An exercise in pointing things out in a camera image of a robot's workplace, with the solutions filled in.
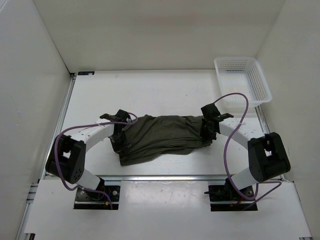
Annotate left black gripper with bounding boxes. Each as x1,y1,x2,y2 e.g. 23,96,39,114
108,130,130,156

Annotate olive green shorts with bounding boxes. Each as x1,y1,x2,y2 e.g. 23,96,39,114
111,115,213,166

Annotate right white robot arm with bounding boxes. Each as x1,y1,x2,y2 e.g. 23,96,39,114
200,103,291,200

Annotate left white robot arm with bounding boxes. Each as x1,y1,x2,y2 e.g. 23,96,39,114
45,109,138,200

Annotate white plastic basket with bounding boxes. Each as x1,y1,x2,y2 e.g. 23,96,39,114
214,56,272,109

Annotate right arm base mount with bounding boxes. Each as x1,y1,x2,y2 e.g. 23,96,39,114
204,178,258,212

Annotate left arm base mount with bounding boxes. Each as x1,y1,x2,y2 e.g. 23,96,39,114
73,183,121,211

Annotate aluminium table frame rail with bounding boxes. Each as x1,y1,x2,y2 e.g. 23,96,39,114
14,72,286,240

